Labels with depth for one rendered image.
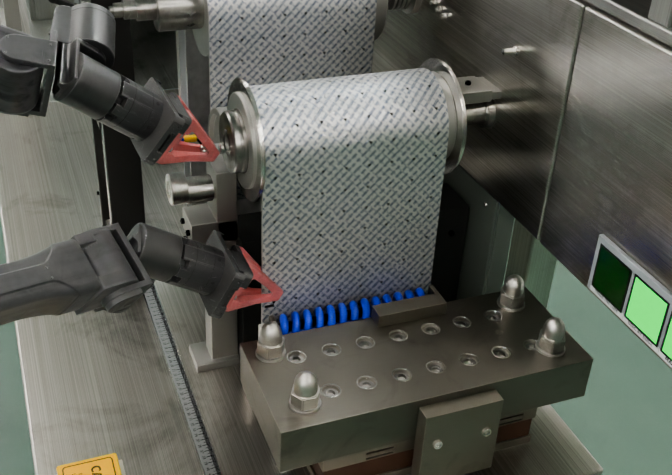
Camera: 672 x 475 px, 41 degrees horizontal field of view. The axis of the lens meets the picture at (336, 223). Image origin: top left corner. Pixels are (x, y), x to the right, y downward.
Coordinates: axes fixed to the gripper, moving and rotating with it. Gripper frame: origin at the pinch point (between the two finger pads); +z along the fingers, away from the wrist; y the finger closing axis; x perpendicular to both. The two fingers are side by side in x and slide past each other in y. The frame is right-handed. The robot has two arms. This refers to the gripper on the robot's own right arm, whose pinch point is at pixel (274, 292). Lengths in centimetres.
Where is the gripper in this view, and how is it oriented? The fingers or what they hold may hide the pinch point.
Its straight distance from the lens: 113.3
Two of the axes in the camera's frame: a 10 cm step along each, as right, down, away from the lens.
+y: 3.6, 5.0, -7.9
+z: 7.8, 3.1, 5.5
